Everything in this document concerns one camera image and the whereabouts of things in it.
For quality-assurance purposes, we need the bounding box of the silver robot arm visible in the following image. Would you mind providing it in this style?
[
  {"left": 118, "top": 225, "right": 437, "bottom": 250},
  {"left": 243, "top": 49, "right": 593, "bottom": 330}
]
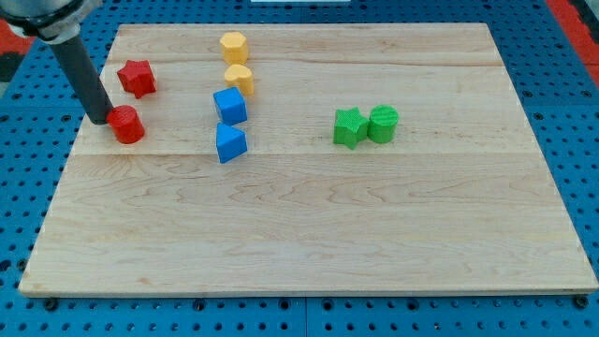
[{"left": 1, "top": 0, "right": 103, "bottom": 44}]

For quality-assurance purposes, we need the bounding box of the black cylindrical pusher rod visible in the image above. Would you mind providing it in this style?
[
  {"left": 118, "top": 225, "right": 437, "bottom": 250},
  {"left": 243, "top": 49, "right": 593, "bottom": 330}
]
[{"left": 51, "top": 36, "right": 113, "bottom": 125}]

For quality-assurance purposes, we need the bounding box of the yellow heart block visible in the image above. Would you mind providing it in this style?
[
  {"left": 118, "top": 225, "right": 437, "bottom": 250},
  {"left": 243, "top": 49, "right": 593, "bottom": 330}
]
[{"left": 224, "top": 65, "right": 255, "bottom": 95}]

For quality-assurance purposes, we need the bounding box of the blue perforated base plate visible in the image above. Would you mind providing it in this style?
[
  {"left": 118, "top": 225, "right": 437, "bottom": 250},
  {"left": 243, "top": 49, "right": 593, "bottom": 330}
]
[{"left": 1, "top": 1, "right": 598, "bottom": 336}]

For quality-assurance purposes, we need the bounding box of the blue cube block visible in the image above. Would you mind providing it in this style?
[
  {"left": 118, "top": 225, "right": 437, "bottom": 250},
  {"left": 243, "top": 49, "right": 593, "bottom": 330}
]
[{"left": 212, "top": 87, "right": 247, "bottom": 125}]

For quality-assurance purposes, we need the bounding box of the green star block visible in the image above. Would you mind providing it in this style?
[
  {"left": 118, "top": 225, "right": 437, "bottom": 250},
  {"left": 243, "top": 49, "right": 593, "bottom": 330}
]
[{"left": 333, "top": 107, "right": 370, "bottom": 150}]

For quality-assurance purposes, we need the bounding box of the green cylinder block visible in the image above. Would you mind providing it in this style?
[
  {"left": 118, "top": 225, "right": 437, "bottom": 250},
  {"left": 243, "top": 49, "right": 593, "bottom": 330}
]
[{"left": 368, "top": 105, "right": 400, "bottom": 143}]

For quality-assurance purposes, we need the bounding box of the light wooden board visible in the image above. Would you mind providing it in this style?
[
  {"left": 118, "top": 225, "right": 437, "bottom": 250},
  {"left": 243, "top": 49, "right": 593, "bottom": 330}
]
[{"left": 20, "top": 23, "right": 598, "bottom": 298}]

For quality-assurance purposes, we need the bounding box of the red cylinder block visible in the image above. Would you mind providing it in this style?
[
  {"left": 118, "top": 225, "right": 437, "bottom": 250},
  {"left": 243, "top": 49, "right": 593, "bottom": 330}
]
[{"left": 107, "top": 105, "right": 145, "bottom": 144}]

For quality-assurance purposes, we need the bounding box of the red star block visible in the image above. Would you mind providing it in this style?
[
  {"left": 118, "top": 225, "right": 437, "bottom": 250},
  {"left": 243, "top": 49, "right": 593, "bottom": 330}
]
[{"left": 117, "top": 60, "right": 156, "bottom": 99}]

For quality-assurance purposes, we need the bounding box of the yellow hexagon block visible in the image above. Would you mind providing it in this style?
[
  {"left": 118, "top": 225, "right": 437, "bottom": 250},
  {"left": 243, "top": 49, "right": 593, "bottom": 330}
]
[{"left": 219, "top": 31, "right": 249, "bottom": 65}]

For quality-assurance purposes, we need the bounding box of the blue triangle block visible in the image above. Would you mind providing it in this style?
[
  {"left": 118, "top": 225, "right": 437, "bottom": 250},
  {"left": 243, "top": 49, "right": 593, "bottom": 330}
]
[{"left": 216, "top": 123, "right": 247, "bottom": 164}]

